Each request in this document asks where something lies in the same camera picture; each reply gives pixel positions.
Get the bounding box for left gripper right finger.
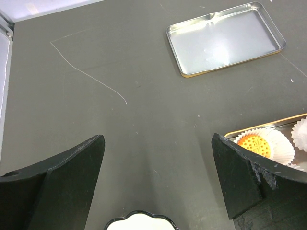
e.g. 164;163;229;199
212;134;307;230

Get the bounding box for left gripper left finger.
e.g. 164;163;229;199
0;135;105;230

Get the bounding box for orange cookie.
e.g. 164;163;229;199
237;135;272;158

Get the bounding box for gold cookie tin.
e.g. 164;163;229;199
225;114;307;172

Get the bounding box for silver tin lid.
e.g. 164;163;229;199
166;1;286;78

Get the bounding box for white paper cup back-left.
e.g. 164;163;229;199
234;128;295;165

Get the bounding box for white paper cup back-right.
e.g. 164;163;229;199
291;118;307;152

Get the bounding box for white scalloped dish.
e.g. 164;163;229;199
104;210;179;230

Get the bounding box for left aluminium frame post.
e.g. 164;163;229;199
0;11;15;40

